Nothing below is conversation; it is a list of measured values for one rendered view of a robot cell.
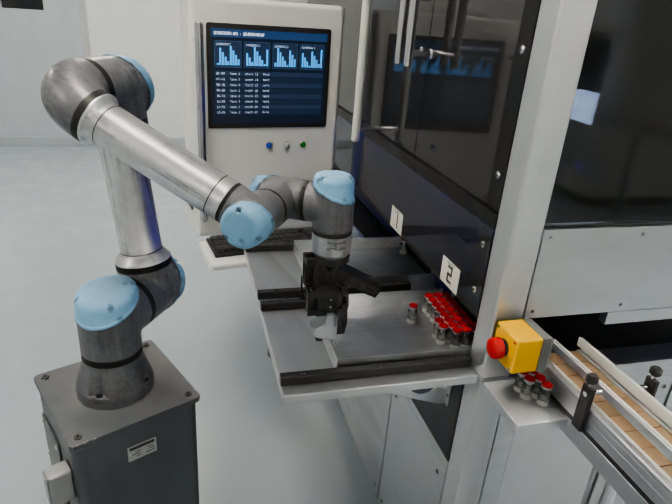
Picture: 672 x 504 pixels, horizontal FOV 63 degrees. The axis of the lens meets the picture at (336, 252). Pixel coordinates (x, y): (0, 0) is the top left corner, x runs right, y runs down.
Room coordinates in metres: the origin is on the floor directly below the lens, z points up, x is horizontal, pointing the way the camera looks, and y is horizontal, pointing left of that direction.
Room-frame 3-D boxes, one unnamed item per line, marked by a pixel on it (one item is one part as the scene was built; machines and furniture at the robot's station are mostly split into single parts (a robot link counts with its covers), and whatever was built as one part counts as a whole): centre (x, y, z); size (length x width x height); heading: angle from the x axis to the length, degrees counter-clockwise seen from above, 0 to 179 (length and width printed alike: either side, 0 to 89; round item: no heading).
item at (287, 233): (1.70, 0.22, 0.82); 0.40 x 0.14 x 0.02; 115
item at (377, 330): (1.07, -0.15, 0.90); 0.34 x 0.26 x 0.04; 106
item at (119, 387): (0.93, 0.44, 0.84); 0.15 x 0.15 x 0.10
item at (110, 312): (0.94, 0.44, 0.96); 0.13 x 0.12 x 0.14; 166
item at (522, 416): (0.87, -0.40, 0.87); 0.14 x 0.13 x 0.02; 106
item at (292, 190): (0.96, 0.11, 1.21); 0.11 x 0.11 x 0.08; 76
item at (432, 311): (1.10, -0.25, 0.91); 0.18 x 0.02 x 0.05; 16
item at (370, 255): (1.41, -0.07, 0.90); 0.34 x 0.26 x 0.04; 106
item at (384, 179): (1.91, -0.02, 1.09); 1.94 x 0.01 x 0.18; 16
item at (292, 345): (1.23, -0.05, 0.87); 0.70 x 0.48 x 0.02; 16
